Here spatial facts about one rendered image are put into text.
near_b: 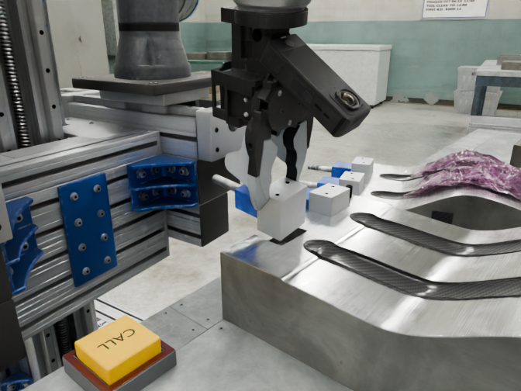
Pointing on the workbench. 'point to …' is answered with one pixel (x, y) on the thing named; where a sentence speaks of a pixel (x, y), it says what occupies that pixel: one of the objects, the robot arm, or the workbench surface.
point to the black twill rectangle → (443, 216)
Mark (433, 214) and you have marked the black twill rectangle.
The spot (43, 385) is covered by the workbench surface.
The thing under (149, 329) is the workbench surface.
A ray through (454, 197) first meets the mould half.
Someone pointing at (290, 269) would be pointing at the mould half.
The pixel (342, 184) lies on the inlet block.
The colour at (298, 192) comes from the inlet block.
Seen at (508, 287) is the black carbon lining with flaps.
